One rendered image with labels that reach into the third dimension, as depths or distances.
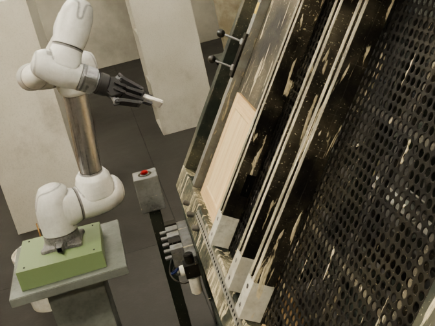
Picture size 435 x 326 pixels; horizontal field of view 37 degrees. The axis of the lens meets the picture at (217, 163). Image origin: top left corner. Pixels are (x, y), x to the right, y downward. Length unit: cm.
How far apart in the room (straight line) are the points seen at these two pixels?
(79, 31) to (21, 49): 287
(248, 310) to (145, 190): 133
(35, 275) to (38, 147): 242
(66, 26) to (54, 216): 102
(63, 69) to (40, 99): 295
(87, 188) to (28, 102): 225
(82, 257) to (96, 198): 27
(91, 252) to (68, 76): 95
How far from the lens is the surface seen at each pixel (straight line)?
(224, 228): 240
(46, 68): 213
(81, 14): 216
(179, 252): 281
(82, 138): 282
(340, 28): 195
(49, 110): 509
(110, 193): 294
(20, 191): 529
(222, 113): 292
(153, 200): 320
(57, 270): 285
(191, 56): 663
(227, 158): 270
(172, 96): 668
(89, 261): 284
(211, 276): 240
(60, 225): 291
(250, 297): 197
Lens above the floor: 206
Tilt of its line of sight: 21 degrees down
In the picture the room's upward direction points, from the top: 13 degrees counter-clockwise
